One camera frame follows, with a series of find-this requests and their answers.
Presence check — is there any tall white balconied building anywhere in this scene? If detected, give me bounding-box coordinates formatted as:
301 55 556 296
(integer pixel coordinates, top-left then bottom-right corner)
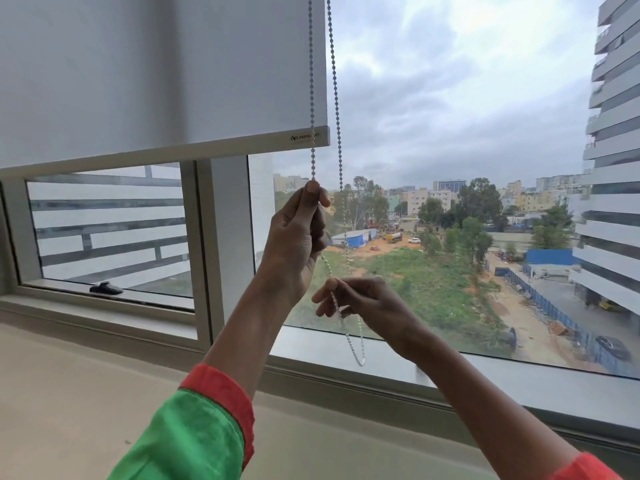
569 0 640 315

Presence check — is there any person's right green sleeve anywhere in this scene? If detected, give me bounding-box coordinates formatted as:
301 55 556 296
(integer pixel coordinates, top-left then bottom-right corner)
549 452 623 480

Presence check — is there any white roller blind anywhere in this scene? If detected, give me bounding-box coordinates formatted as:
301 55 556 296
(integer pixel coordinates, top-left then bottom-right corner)
0 0 331 171

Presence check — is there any person's left hand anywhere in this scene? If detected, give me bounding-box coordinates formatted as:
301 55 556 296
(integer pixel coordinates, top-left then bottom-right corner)
259 180 332 305

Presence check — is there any person's left forearm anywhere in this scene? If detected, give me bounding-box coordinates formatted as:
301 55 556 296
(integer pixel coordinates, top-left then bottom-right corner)
202 274 311 395

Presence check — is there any person's right forearm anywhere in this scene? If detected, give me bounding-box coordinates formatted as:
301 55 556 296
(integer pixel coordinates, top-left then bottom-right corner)
395 324 581 475

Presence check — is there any person's left green sleeve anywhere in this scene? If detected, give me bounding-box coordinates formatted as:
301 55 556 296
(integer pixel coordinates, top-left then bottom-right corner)
107 364 256 480

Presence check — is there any person's green sleeve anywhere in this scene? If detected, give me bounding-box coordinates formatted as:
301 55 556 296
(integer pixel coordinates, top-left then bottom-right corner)
107 364 256 480
549 452 623 480

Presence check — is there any person's right hand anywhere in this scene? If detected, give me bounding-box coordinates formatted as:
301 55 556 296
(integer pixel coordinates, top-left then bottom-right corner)
311 275 426 361

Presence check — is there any white bead chain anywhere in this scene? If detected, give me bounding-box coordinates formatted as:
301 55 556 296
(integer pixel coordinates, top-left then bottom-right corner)
306 0 367 368

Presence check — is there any grey aluminium window frame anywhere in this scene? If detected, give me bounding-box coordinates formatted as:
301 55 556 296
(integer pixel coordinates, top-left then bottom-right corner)
0 154 640 461

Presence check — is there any white grey-striped building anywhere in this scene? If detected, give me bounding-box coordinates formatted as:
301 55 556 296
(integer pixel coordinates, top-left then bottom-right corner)
25 154 276 298

